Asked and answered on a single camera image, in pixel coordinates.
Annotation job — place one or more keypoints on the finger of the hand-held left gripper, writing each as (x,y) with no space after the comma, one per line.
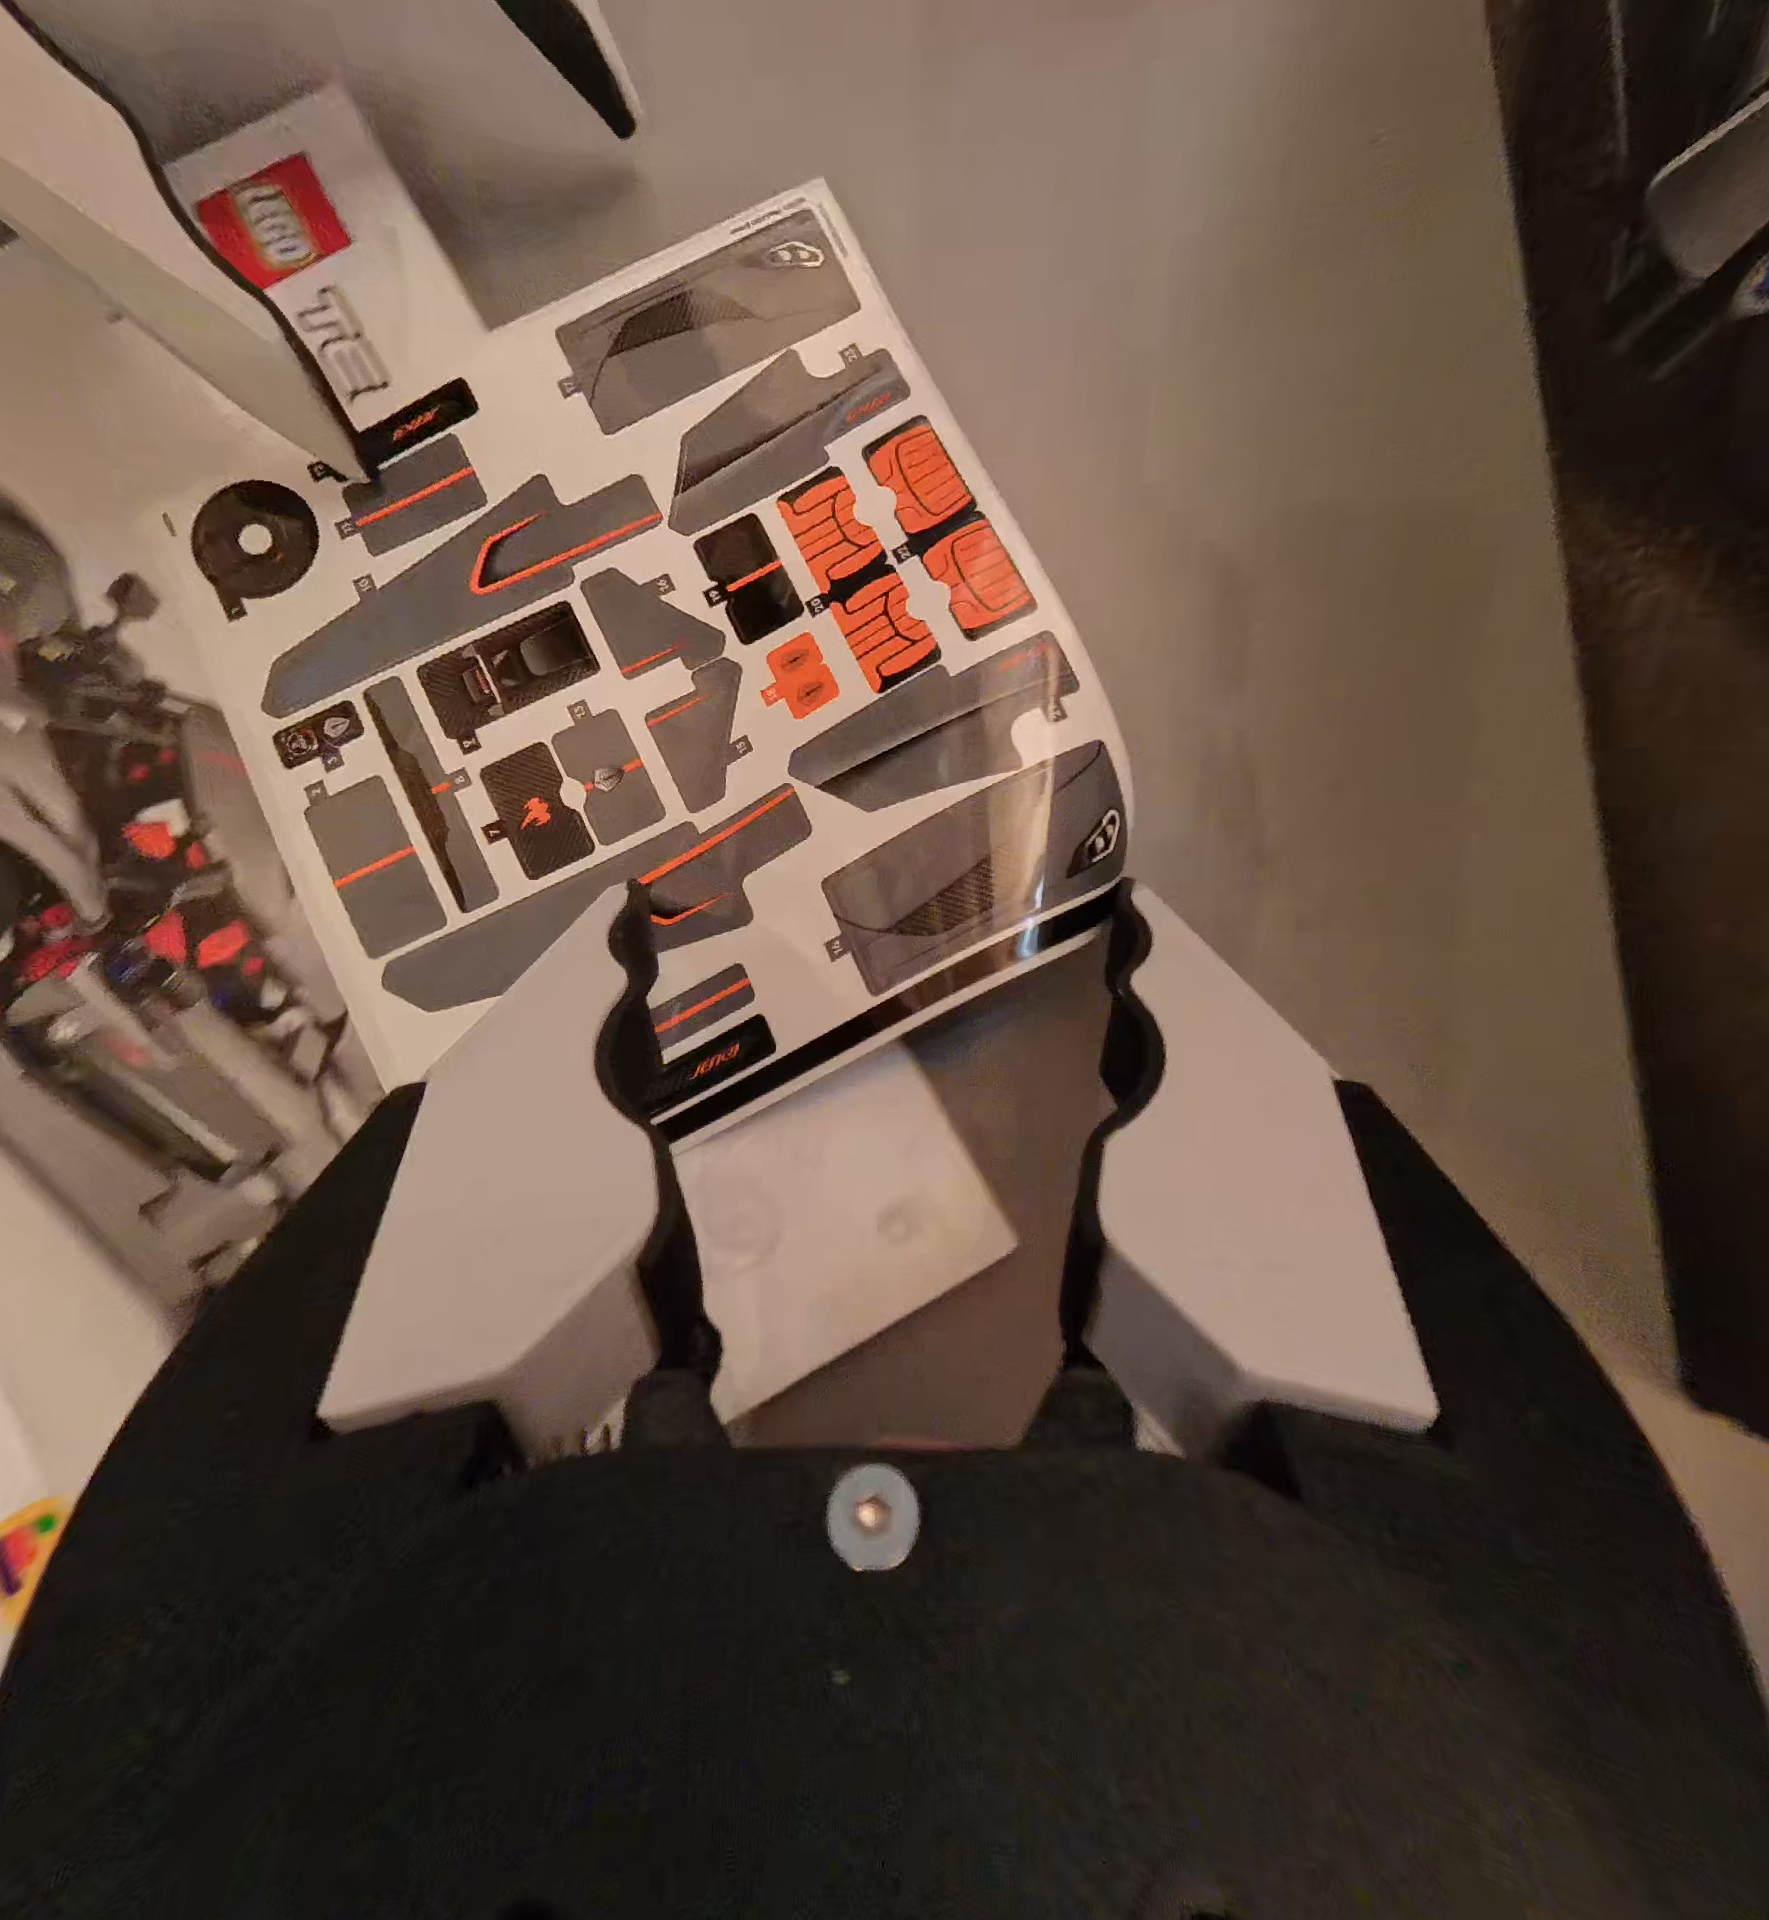
(150,255)
(313,38)

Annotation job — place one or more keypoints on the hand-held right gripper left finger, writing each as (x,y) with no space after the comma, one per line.
(511,1200)

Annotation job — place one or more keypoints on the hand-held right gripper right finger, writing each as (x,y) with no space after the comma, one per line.
(1246,1200)

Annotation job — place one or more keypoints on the lego sticker sheet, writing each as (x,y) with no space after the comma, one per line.
(599,629)

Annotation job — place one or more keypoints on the black lego set box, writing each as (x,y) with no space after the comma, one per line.
(1725,751)

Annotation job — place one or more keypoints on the white lego instruction booklet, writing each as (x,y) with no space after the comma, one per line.
(59,718)

